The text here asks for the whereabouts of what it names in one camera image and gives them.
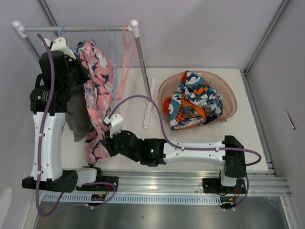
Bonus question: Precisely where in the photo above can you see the pink whale print shorts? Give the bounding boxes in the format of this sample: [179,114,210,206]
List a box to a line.
[79,40,114,166]

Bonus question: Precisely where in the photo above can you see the grey shorts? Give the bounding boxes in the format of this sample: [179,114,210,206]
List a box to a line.
[65,39,97,143]

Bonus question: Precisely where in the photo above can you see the light blue hanger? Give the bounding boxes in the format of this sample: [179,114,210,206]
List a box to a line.
[58,24,96,113]
[106,26,118,101]

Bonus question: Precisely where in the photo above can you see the orange blue patterned shorts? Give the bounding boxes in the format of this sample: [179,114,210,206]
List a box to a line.
[168,71,223,131]

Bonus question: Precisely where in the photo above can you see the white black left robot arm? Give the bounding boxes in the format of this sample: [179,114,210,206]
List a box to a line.
[22,51,103,193]

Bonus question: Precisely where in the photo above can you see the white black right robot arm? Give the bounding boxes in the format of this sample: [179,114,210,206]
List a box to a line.
[102,130,247,193]

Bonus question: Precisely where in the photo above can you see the white and metal clothes rack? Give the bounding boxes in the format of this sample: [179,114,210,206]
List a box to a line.
[12,19,158,130]

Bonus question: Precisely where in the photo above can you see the translucent pink plastic basin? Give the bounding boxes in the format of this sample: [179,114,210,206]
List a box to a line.
[158,71,237,125]

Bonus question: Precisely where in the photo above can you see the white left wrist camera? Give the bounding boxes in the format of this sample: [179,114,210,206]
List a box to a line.
[44,36,76,60]

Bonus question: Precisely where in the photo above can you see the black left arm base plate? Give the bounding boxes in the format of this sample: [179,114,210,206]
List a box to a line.
[93,176,119,191]

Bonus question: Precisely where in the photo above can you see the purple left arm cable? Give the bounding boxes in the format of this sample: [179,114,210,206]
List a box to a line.
[35,33,117,218]

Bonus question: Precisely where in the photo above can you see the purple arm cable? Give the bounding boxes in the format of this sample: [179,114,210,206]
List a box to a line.
[35,33,117,218]
[108,95,262,212]

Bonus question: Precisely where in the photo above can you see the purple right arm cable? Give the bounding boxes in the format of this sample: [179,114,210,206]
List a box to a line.
[108,95,262,212]

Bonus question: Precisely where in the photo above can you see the white slotted cable duct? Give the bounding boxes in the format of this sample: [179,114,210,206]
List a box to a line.
[41,193,224,205]

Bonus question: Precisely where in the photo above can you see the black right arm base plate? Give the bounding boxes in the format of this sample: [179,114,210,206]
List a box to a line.
[202,178,246,196]

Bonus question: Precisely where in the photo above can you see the aluminium mounting rail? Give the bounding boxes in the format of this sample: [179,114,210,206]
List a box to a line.
[38,169,292,197]

